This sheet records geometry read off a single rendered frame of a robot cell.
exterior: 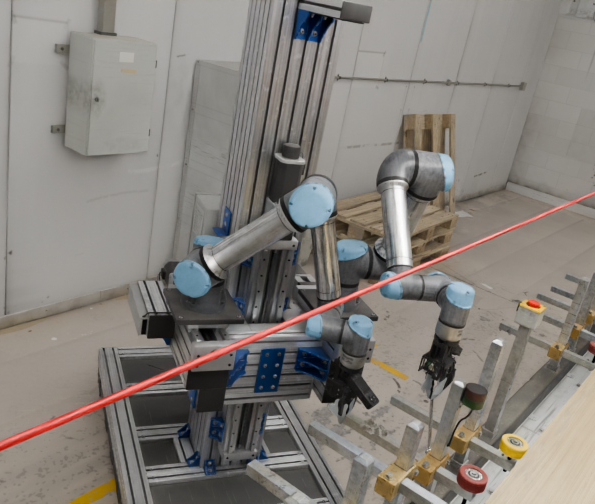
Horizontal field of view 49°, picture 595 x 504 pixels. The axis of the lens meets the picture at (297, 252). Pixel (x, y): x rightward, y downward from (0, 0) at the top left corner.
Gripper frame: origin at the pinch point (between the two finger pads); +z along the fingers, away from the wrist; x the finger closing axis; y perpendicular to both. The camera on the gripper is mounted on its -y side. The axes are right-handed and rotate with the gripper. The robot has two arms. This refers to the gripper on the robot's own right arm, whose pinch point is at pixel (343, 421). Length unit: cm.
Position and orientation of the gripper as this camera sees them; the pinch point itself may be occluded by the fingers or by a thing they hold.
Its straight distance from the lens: 210.8
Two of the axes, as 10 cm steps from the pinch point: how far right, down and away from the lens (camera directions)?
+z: -1.8, 9.2, 3.6
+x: -6.1, 1.8, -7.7
